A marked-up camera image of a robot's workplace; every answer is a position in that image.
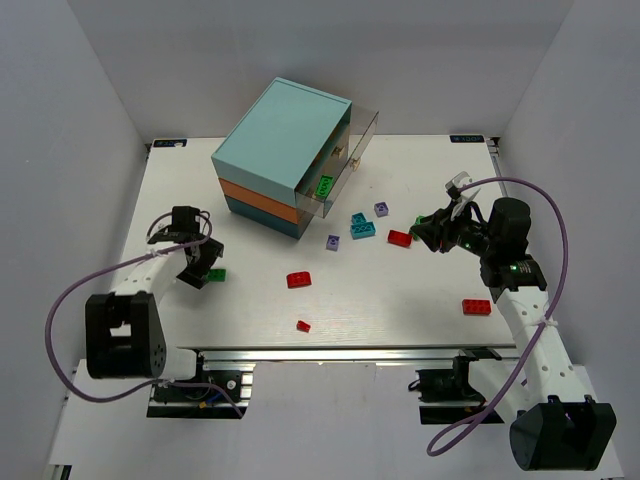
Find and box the green lego plate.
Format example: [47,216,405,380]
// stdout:
[206,268,227,283]
[314,175,334,198]

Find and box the red sloped lego brick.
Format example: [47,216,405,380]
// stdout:
[387,230,413,248]

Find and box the clear top drawer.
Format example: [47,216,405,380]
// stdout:
[295,105,379,218]

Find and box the small red lego wedge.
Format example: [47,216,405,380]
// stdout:
[296,321,311,333]

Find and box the small green lego brick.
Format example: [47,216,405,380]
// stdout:
[408,215,425,238]

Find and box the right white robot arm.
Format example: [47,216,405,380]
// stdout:
[410,197,617,471]

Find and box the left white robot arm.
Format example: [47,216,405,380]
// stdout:
[85,239,224,381]

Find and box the purple lego brick right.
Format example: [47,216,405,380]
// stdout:
[374,202,389,218]

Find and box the purple lego brick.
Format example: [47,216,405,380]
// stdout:
[374,202,389,218]
[326,235,340,252]

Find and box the large teal lego brick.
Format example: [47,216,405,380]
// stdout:
[350,222,376,240]

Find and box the small teal lego brick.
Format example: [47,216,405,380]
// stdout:
[351,213,366,225]

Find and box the red 2x3 lego brick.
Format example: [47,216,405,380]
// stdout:
[461,299,492,316]

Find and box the right blue table label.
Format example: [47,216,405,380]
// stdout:
[449,134,485,144]

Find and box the blue table label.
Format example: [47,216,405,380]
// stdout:
[151,139,187,148]
[449,134,485,144]

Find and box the purple lego brick left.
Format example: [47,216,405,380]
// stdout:
[326,235,340,252]

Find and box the red curved lego centre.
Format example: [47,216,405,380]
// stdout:
[286,271,312,289]

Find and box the left blue table label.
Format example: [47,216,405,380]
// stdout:
[151,139,187,148]

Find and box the teal orange drawer cabinet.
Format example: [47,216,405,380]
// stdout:
[211,77,352,240]

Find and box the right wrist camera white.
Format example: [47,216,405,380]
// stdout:
[445,171,481,220]

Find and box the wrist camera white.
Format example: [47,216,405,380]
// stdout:
[445,171,481,220]
[146,206,209,244]

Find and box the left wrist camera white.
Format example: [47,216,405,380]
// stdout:
[146,206,209,244]

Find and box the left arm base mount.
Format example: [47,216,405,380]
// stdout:
[146,351,255,420]

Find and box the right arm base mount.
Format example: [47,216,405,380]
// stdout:
[403,346,519,426]

